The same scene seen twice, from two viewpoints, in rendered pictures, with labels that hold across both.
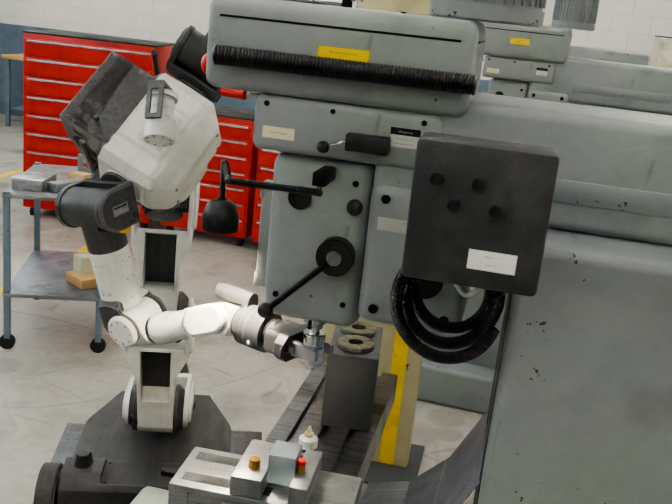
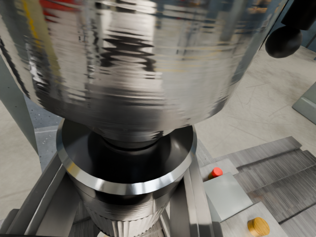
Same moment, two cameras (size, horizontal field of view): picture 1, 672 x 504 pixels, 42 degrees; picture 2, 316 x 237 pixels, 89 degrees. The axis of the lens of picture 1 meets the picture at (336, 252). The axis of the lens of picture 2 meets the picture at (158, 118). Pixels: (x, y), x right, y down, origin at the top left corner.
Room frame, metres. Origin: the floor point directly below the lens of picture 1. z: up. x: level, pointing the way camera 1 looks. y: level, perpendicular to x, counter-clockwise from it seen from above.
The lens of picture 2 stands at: (1.65, 0.06, 1.30)
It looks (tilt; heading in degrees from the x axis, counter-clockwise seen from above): 44 degrees down; 230
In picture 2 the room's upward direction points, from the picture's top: 12 degrees clockwise
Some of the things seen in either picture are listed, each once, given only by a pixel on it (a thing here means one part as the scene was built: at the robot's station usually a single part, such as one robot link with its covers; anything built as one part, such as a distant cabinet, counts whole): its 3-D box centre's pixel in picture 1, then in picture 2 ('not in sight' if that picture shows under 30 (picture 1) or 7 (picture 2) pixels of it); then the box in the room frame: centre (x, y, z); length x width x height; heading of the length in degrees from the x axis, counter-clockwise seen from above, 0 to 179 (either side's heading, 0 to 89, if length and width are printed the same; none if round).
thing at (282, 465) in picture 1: (284, 463); (218, 200); (1.49, 0.06, 1.04); 0.06 x 0.05 x 0.06; 171
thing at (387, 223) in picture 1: (423, 245); not in sight; (1.59, -0.16, 1.47); 0.24 x 0.19 x 0.26; 169
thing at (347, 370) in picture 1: (352, 371); not in sight; (1.98, -0.07, 1.03); 0.22 x 0.12 x 0.20; 176
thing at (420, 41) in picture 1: (350, 52); not in sight; (1.63, 0.01, 1.81); 0.47 x 0.26 x 0.16; 79
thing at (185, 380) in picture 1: (159, 400); not in sight; (2.41, 0.49, 0.68); 0.21 x 0.20 x 0.13; 7
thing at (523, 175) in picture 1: (478, 213); not in sight; (1.25, -0.20, 1.62); 0.20 x 0.09 x 0.21; 79
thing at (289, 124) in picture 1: (357, 125); not in sight; (1.62, -0.01, 1.68); 0.34 x 0.24 x 0.10; 79
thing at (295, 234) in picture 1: (326, 230); not in sight; (1.63, 0.02, 1.47); 0.21 x 0.19 x 0.32; 169
